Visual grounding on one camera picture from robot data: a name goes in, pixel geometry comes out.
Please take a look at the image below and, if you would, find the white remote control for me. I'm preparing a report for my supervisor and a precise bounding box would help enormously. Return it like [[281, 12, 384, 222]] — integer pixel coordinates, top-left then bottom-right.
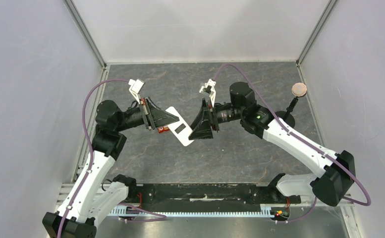
[[165, 107, 194, 147]]

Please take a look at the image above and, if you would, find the black stand with pink disc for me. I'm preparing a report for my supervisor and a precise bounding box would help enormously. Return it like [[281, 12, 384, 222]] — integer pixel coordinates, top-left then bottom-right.
[[275, 82, 307, 128]]

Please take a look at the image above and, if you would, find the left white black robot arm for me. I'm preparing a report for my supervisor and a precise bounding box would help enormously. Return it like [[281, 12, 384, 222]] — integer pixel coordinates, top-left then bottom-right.
[[42, 98, 181, 238]]

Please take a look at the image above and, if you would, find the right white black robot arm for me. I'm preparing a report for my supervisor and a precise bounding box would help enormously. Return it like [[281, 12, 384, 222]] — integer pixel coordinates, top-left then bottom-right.
[[188, 79, 355, 206]]

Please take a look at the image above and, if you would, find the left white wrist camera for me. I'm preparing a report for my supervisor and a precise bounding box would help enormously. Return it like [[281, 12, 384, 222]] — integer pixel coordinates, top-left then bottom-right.
[[128, 79, 145, 103]]

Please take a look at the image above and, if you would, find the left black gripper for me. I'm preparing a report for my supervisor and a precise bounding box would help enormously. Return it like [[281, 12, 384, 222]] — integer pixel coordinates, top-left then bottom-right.
[[115, 97, 179, 132]]

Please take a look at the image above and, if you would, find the white slotted cable duct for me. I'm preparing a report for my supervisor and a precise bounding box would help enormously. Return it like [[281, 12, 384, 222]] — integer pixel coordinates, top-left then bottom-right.
[[108, 205, 275, 219]]

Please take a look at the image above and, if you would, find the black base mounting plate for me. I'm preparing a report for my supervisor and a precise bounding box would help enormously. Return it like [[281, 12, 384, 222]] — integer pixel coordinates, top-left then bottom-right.
[[126, 183, 301, 213]]

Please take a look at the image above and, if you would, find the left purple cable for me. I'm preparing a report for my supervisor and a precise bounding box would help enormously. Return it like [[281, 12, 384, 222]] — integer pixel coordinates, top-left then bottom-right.
[[56, 78, 130, 238]]

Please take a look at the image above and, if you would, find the red battery pack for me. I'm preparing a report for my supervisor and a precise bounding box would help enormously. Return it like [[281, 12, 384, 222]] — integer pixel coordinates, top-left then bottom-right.
[[158, 126, 170, 133]]

